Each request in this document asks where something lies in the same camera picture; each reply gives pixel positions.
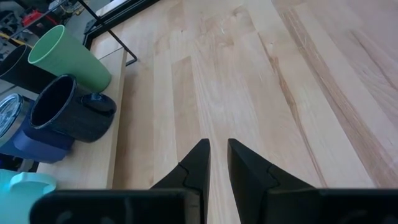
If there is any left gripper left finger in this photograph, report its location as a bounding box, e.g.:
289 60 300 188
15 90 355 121
150 138 211 224

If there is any dark navy ceramic mug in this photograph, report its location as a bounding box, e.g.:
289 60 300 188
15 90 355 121
29 73 118 143

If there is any green plastic tumbler cup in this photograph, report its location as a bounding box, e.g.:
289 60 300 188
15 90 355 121
27 24 112 93

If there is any red object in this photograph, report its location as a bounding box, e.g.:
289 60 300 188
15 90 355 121
21 9 51 27

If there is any wooden shelf board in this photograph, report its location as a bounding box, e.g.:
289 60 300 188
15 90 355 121
36 46 127 190

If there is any yellow cable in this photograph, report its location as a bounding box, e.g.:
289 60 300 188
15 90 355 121
0 32 24 47

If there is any purple insulated mug with lid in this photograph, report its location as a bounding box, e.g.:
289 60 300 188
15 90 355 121
0 93 75 164

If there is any tall black tumbler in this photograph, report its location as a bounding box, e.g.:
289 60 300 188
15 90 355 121
0 44 58 94

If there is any turquoise plastic mug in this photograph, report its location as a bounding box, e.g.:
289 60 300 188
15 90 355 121
0 169 57 224

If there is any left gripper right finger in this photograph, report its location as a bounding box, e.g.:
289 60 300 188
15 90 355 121
226 138 321 224

